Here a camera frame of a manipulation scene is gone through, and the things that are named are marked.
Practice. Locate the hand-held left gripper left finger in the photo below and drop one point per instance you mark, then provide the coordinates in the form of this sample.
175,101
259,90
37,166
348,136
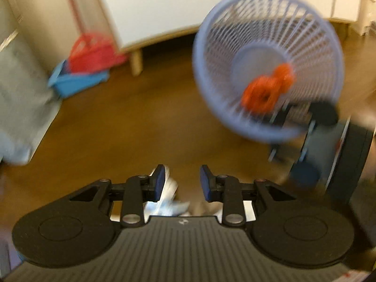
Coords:
160,182

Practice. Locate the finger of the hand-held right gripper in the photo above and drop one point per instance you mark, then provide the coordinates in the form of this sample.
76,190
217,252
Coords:
283,152
289,114

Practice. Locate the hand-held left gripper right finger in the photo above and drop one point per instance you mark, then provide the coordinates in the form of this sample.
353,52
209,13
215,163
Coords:
204,182

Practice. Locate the white tissue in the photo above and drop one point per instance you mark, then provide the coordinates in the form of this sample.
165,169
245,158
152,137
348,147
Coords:
166,194

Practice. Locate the purple plastic mesh basket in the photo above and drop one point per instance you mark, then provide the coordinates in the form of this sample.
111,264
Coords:
258,61

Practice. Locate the orange crumpled wrapper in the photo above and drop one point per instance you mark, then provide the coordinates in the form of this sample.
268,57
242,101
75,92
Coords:
261,92

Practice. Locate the blue dustpan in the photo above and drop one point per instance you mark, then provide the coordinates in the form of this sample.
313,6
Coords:
76,83

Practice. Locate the red broom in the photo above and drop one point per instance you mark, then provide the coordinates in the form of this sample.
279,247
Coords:
94,54

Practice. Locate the grey-blue bed cover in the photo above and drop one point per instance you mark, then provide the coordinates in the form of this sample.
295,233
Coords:
23,94

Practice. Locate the white wooden sideboard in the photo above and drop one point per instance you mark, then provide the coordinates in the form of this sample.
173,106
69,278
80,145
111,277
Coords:
161,6

